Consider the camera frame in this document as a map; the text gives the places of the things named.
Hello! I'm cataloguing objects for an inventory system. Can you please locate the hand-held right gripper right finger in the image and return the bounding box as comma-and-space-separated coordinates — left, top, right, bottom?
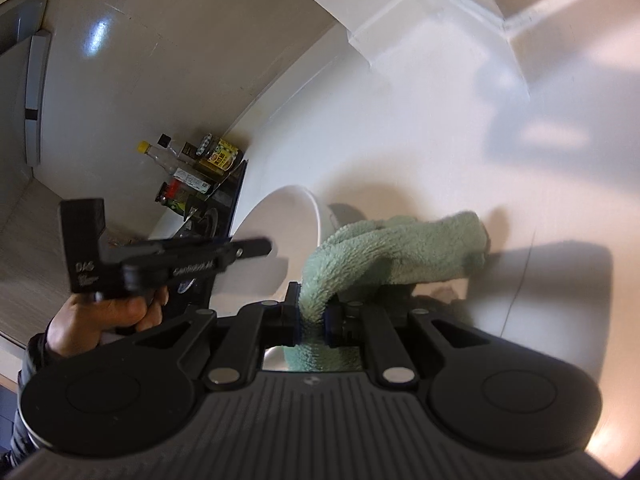
322, 300, 493, 388

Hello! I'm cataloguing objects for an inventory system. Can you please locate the red lid jar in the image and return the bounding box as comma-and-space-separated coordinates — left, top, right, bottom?
155, 180, 193, 206

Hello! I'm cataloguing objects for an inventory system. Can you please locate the grey range hood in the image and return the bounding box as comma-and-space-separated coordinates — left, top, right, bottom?
0, 0, 53, 168

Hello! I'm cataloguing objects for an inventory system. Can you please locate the round stove burner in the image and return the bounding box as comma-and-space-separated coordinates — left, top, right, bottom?
182, 205, 221, 238

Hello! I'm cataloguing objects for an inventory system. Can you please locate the black glass gas stove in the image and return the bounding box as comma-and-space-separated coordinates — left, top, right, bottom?
150, 160, 249, 321

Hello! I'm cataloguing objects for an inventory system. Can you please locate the black cap oil bottle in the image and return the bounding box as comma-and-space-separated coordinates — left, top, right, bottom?
157, 134, 221, 176

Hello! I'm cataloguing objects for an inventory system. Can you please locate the yellow label sauce jar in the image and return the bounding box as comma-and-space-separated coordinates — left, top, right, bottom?
197, 132, 241, 173

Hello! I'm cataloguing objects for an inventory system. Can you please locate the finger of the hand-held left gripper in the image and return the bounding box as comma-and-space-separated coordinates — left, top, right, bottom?
215, 236, 274, 267

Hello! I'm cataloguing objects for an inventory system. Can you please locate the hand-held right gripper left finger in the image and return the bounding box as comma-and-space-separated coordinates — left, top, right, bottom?
136, 282, 302, 392

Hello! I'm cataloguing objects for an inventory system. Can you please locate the person's left hand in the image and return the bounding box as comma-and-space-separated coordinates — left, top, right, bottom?
49, 287, 170, 358

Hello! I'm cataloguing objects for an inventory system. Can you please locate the green cloth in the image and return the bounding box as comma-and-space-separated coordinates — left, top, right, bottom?
283, 210, 490, 373

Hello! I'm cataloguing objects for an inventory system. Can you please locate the white bowl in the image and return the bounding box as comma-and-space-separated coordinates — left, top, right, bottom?
231, 185, 353, 372

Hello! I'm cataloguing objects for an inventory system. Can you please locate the person's left forearm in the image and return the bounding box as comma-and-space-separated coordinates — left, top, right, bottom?
9, 330, 68, 466

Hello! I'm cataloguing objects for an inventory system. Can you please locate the yellow cap clear bottle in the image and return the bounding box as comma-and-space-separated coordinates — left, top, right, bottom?
137, 141, 213, 195

